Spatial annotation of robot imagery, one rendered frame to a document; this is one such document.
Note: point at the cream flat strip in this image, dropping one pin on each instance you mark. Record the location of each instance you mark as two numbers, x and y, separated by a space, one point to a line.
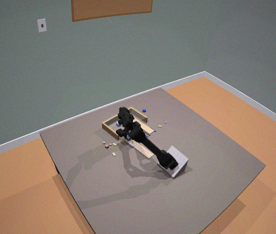
146 128

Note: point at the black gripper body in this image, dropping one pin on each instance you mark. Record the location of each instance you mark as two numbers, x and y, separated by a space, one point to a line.
121 132

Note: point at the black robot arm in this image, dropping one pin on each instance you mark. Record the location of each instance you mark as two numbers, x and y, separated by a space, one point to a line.
137 134

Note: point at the beige strip with blue dots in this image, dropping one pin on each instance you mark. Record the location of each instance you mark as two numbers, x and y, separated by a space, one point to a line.
140 148

